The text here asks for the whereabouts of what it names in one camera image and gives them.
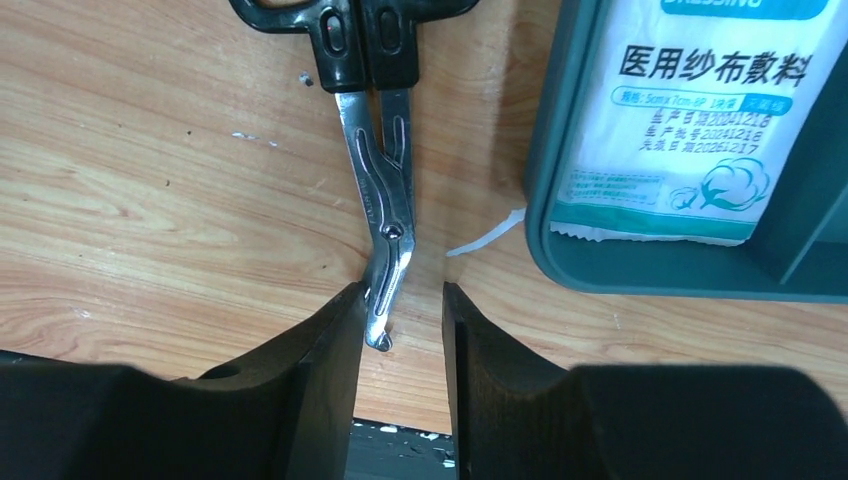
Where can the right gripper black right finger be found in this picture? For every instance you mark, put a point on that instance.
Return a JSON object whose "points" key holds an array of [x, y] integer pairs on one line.
{"points": [[516, 415]]}

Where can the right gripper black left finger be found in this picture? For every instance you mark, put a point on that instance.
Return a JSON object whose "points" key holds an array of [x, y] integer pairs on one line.
{"points": [[282, 410]]}

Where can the dark teal divided tray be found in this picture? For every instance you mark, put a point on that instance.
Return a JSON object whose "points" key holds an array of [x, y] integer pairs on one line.
{"points": [[797, 252]]}

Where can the teal white sachet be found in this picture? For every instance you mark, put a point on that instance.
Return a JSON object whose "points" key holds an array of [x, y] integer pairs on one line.
{"points": [[691, 111]]}

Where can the black handled scissors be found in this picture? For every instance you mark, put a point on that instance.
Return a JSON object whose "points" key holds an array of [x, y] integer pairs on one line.
{"points": [[366, 54]]}

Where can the small white plastic sliver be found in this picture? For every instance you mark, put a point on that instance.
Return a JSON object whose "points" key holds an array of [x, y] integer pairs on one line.
{"points": [[514, 218]]}

